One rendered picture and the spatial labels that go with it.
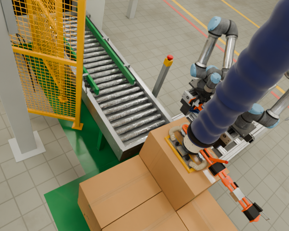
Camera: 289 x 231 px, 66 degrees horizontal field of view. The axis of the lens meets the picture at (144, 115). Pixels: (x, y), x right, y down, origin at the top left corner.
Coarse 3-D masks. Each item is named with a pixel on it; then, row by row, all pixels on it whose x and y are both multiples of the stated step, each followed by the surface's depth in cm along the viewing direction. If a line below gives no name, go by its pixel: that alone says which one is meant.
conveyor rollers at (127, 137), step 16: (64, 32) 298; (64, 48) 276; (96, 48) 292; (96, 64) 274; (112, 64) 280; (96, 80) 257; (96, 96) 247; (112, 96) 249; (128, 96) 254; (112, 112) 238; (128, 112) 241; (144, 112) 246; (128, 128) 228; (144, 128) 233; (128, 144) 216
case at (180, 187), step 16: (160, 128) 187; (144, 144) 198; (160, 144) 177; (144, 160) 207; (160, 160) 184; (176, 160) 172; (160, 176) 192; (176, 176) 171; (192, 176) 167; (208, 176) 171; (176, 192) 178; (192, 192) 160; (176, 208) 186
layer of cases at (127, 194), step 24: (120, 168) 200; (144, 168) 206; (96, 192) 182; (120, 192) 187; (144, 192) 192; (96, 216) 171; (120, 216) 176; (144, 216) 180; (168, 216) 185; (192, 216) 190; (216, 216) 195
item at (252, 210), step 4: (252, 204) 149; (248, 208) 146; (252, 208) 147; (244, 212) 148; (248, 212) 145; (252, 212) 145; (256, 212) 146; (248, 216) 147; (252, 216) 143; (256, 216) 144; (252, 220) 143
